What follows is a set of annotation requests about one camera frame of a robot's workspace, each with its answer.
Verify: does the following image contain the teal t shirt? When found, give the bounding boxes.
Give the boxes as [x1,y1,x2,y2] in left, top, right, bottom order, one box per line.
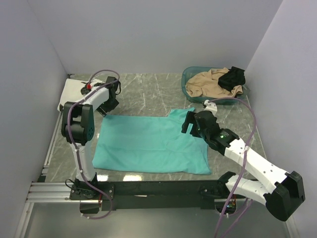
[93,108,211,175]

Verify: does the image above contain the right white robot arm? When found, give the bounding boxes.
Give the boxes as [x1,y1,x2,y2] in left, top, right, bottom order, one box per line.
[182,111,305,222]

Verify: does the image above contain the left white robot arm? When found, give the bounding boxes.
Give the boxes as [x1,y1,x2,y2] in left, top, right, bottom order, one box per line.
[61,76,121,199]

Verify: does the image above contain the beige t shirt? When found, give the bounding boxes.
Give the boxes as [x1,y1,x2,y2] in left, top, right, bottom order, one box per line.
[185,68,243,99]

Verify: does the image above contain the folded white t shirt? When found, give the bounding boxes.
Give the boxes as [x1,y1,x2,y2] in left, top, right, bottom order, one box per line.
[57,79,109,112]

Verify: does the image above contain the teal plastic basket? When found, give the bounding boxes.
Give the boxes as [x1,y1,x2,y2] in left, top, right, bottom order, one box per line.
[181,66,250,105]

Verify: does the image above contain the black t shirt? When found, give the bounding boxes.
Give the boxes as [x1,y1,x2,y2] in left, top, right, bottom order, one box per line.
[218,66,246,91]

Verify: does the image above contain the black base beam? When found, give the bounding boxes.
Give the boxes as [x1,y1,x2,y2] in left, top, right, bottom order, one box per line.
[69,180,229,211]

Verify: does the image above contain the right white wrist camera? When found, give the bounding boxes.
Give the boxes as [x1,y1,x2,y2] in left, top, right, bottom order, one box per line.
[203,100,217,115]

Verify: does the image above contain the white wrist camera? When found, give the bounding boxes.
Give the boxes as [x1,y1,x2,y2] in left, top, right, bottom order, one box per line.
[203,100,217,115]
[81,80,103,95]

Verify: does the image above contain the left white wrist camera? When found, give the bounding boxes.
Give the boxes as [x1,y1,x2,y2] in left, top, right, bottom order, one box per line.
[81,80,103,95]

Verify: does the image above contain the aluminium rail frame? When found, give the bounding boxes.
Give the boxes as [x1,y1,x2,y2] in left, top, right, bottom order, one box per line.
[14,74,298,238]

